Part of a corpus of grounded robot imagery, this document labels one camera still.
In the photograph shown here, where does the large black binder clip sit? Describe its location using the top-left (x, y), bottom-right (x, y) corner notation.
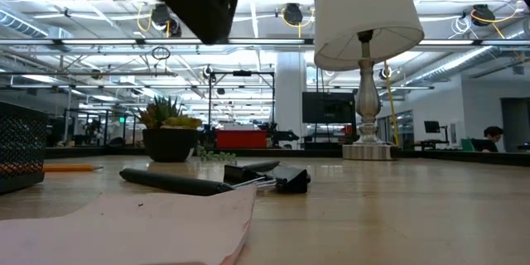
top-left (223, 164), bottom-right (277, 190)
top-left (271, 165), bottom-right (311, 195)

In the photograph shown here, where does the black pen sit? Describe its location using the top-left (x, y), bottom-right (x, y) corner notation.
top-left (118, 167), bottom-right (235, 197)

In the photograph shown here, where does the orange pencil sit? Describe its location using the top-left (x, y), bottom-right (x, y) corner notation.
top-left (42, 163), bottom-right (104, 173)

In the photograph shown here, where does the black mesh desk organizer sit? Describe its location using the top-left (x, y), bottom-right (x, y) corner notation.
top-left (0, 100), bottom-right (50, 195)

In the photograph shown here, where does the succulent in black pot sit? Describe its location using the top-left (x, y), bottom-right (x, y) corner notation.
top-left (137, 94), bottom-right (238, 164)

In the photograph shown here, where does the red cabinet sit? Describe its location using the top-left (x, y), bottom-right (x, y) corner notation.
top-left (214, 129), bottom-right (268, 149)

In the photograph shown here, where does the black television screen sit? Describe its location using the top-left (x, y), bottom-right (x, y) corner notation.
top-left (301, 91), bottom-right (356, 124)

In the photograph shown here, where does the white shade silver table lamp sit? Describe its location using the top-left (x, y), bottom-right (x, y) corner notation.
top-left (313, 0), bottom-right (426, 161)

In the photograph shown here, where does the pink sticky note pad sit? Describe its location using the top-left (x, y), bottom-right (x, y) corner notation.
top-left (0, 183), bottom-right (258, 265)

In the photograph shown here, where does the person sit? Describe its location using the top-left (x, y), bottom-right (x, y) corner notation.
top-left (470, 125), bottom-right (505, 153)

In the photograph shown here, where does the black ceiling cord reel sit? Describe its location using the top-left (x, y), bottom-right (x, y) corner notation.
top-left (283, 2), bottom-right (304, 26)
top-left (471, 3), bottom-right (496, 27)
top-left (151, 2), bottom-right (183, 38)

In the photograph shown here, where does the yellow cord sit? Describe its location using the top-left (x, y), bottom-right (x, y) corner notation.
top-left (383, 60), bottom-right (401, 147)

